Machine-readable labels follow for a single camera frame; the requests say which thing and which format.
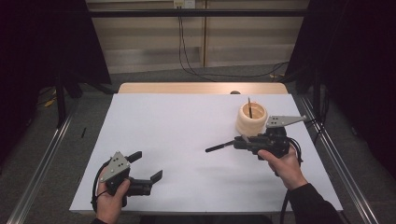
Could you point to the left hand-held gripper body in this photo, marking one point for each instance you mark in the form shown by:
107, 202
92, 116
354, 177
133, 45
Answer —
115, 169

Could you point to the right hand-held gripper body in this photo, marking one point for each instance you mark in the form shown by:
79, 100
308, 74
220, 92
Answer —
277, 140

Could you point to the cream ringed brush holder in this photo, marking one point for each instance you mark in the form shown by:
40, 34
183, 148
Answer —
249, 124

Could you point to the black makeup brush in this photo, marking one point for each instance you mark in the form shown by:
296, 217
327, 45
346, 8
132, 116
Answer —
218, 147

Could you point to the thin grey brush orange tip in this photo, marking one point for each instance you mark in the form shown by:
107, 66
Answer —
249, 109

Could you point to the person's right hand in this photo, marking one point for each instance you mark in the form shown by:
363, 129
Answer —
286, 171

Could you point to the person's left hand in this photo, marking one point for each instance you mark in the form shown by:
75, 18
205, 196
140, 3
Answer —
109, 207

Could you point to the small black floor item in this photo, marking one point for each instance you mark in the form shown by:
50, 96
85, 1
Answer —
83, 132

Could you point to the black metal stand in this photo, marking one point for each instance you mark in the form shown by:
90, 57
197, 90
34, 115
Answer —
62, 99

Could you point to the black curtain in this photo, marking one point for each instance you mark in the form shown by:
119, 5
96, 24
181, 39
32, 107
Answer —
358, 62
37, 46

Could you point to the aluminium frame rail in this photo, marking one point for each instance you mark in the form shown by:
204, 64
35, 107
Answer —
345, 174
37, 174

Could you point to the black horizontal frame bar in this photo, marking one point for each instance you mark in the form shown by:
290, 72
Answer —
186, 13

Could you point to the white wall socket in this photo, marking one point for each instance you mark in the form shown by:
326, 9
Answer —
184, 3

